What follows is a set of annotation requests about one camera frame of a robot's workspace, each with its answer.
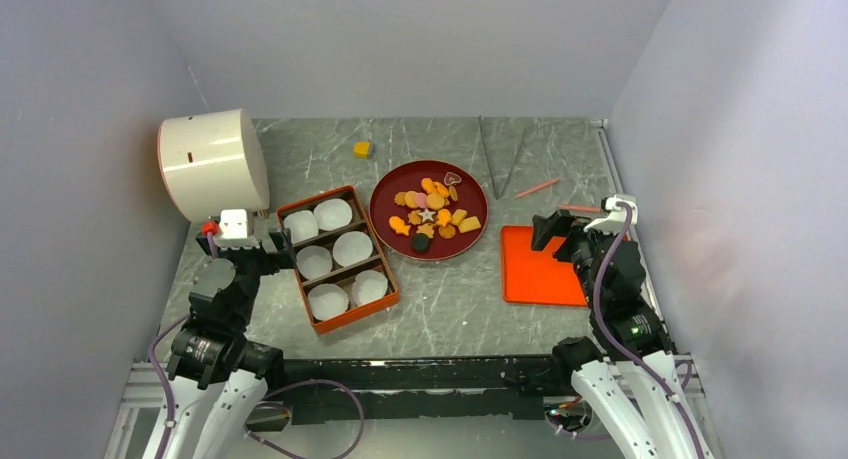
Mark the metal tongs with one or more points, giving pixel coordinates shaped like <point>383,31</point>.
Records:
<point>502,140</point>

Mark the black round cookie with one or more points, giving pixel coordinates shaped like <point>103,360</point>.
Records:
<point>420,243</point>

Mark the yellow rectangular cookie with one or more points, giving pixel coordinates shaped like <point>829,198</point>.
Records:
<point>469,224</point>

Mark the orange round cookie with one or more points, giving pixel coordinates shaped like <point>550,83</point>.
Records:
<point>411,199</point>
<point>435,201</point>

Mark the yellow cube block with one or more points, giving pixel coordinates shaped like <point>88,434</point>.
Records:
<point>363,149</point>

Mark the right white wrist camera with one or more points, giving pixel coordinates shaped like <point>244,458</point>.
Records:
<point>618,212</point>

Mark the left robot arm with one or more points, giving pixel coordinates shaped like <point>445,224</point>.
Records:
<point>215,377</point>

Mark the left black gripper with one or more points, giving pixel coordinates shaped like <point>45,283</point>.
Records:
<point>283,258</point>

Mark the orange fish cookie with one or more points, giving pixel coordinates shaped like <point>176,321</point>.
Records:
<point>399,226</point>

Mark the white paper cup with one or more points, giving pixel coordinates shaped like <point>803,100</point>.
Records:
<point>369,286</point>
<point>352,247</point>
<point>302,225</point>
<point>314,262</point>
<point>333,214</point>
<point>327,301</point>

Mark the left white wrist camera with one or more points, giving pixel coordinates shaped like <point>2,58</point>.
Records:
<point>234,229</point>

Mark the heart outline cookie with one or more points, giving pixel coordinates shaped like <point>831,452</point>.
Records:
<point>452,178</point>

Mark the orange flat tray lid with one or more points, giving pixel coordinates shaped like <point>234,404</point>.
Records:
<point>536,277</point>

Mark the orange chopstick upper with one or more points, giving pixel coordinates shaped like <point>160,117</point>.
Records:
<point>536,188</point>

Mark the white star cookie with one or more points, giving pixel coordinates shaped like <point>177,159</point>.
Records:
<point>426,216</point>

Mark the orange chopstick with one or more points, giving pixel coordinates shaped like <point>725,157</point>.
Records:
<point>578,209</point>
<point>536,188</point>

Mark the white cylindrical container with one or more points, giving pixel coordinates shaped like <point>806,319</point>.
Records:
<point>213,162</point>

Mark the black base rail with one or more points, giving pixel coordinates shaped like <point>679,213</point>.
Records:
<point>521,387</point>

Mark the orange chopstick lower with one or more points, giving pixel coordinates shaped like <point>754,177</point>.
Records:
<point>578,209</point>

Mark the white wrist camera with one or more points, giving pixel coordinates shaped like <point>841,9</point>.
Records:
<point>234,229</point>
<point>618,212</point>

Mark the orange compartment box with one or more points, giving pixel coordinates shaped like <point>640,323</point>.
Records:
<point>343,273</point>

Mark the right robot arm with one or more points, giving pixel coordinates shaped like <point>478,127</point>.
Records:
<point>625,371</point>

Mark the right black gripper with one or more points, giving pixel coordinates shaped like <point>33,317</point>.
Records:
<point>561,223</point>

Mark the dark red round plate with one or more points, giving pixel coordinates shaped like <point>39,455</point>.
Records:
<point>426,176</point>

